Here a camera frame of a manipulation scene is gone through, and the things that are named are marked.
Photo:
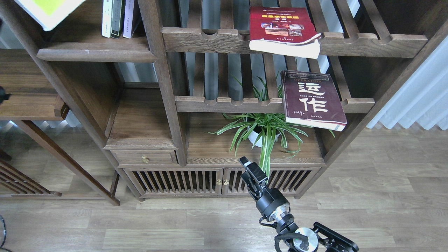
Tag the red book with photos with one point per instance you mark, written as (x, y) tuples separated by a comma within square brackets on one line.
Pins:
[(283, 31)]

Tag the green spider plant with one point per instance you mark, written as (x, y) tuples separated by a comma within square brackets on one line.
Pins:
[(269, 126)]

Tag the dark maroon book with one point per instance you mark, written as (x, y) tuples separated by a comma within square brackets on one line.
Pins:
[(311, 99)]

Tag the yellow green book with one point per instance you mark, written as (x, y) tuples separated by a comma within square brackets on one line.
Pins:
[(49, 13)]

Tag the lavender upright book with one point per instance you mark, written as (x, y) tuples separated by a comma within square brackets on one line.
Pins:
[(132, 18)]

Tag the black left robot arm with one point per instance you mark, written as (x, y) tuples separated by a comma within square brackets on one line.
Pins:
[(4, 95)]

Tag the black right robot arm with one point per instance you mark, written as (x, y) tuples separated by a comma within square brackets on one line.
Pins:
[(299, 239)]

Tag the white upright book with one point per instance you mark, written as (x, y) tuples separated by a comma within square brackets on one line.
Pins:
[(106, 18)]

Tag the dark wooden bookshelf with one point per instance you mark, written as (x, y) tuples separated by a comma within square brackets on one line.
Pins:
[(158, 95)]

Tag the white curtain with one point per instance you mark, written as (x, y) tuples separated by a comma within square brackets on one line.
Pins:
[(423, 99)]

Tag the dark green upright book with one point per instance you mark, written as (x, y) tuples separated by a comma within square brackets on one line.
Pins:
[(117, 15)]

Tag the brass cabinet door knobs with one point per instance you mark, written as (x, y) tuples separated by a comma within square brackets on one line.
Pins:
[(222, 182)]

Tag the white plant pot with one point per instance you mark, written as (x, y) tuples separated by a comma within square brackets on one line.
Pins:
[(256, 132)]

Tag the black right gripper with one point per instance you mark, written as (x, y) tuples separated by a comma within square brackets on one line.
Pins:
[(270, 202)]

